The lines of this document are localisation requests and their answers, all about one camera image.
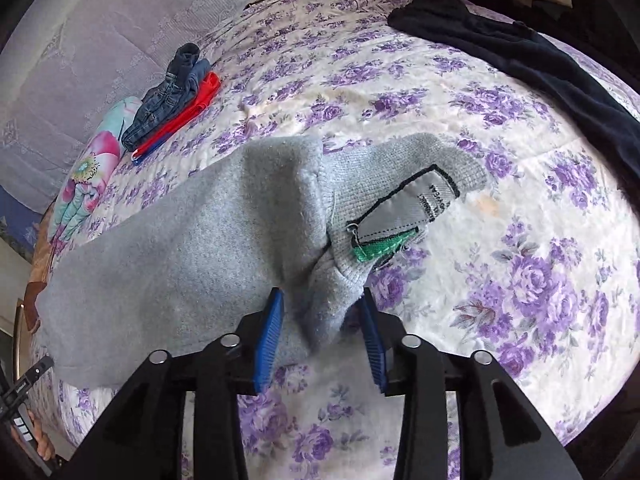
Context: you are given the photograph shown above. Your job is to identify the folded red blue garment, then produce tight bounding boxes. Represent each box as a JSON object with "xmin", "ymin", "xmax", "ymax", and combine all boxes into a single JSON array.
[{"xmin": 130, "ymin": 72, "xmax": 221, "ymax": 165}]

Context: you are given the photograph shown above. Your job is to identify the dark navy pants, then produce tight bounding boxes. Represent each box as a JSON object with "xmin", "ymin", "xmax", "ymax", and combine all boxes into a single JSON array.
[{"xmin": 387, "ymin": 0, "xmax": 639, "ymax": 207}]

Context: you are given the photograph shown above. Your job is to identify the white lace headboard cover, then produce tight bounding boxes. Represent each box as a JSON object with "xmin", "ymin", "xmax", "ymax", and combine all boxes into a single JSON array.
[{"xmin": 1, "ymin": 0, "xmax": 256, "ymax": 211}]

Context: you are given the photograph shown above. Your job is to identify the grey fleece sweatpants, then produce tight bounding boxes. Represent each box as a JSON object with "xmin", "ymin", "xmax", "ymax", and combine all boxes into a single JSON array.
[{"xmin": 36, "ymin": 133, "xmax": 487, "ymax": 388}]

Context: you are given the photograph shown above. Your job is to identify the folded blue denim jeans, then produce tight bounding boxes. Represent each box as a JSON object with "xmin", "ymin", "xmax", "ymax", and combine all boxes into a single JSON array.
[{"xmin": 122, "ymin": 42, "xmax": 210, "ymax": 153}]

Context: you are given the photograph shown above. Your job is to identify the orange brown pillow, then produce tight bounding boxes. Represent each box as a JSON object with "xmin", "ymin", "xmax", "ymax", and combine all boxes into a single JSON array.
[{"xmin": 23, "ymin": 204, "xmax": 54, "ymax": 334}]

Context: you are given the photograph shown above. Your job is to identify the person's left hand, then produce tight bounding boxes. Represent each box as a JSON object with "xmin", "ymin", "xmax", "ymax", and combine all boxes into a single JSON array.
[{"xmin": 11, "ymin": 410, "xmax": 55, "ymax": 460}]

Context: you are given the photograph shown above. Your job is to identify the folded floral teal blanket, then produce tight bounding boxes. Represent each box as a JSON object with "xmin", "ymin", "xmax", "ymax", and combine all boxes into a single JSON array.
[{"xmin": 47, "ymin": 96, "xmax": 142, "ymax": 245}]

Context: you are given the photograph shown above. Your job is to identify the blue patterned pillow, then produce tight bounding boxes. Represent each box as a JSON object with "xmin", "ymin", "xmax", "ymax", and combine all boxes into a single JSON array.
[{"xmin": 0, "ymin": 188, "xmax": 42, "ymax": 263}]

